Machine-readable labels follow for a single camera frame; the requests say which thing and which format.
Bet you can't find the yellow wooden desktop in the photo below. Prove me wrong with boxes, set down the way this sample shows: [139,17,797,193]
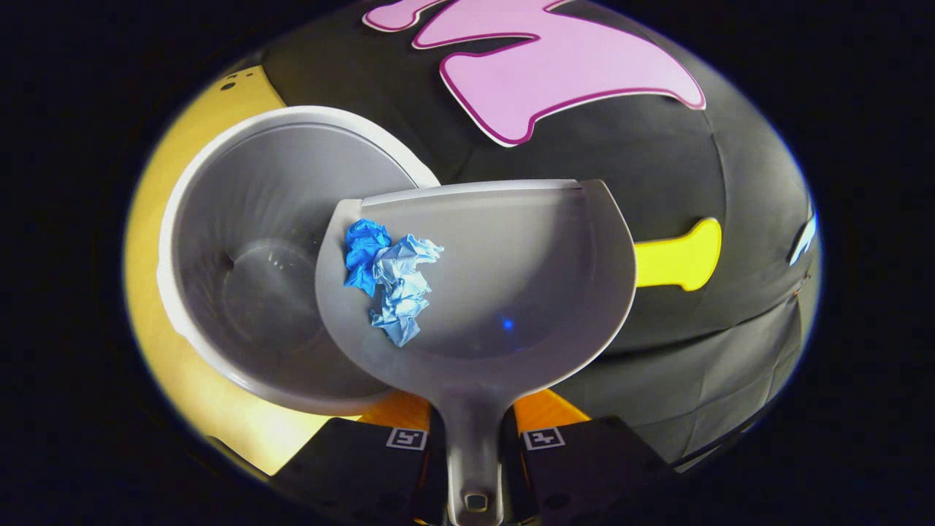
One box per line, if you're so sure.
[123,66,432,479]

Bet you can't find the grey ribbed garbage bin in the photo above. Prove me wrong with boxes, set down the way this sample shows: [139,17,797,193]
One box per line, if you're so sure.
[156,105,441,417]

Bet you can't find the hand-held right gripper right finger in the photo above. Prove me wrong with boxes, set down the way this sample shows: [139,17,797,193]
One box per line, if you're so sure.
[504,389,684,526]

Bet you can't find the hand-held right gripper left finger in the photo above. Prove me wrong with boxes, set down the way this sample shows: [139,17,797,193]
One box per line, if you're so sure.
[270,391,448,526]

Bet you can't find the light blue paper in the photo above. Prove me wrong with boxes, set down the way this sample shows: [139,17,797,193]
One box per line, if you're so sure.
[369,234,445,348]

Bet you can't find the grey dustpan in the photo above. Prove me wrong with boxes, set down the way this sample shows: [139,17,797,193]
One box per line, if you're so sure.
[314,178,638,526]

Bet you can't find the dark blue paper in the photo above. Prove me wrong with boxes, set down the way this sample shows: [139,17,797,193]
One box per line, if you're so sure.
[343,219,392,298]

